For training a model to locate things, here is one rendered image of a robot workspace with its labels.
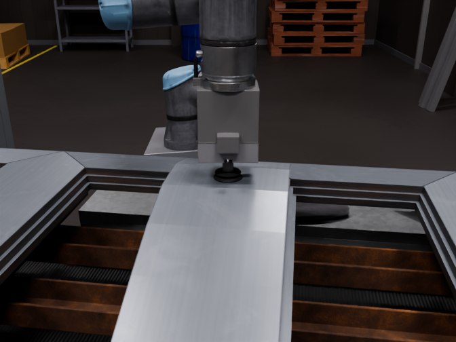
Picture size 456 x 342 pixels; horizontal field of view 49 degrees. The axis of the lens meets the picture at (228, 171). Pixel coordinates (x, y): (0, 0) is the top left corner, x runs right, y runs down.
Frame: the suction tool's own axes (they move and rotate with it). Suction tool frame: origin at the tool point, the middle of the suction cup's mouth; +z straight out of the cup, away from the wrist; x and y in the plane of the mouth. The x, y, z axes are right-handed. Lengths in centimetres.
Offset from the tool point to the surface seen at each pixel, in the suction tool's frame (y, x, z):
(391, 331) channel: 28.5, 1.0, 28.6
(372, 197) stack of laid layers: 29.4, 23.1, 13.6
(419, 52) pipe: 247, 575, 79
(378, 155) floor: 109, 264, 98
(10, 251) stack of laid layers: -35.0, 1.3, 12.3
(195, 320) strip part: -3.8, -23.5, 5.7
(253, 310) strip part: 2.7, -22.7, 5.0
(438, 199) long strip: 39.8, 16.7, 10.8
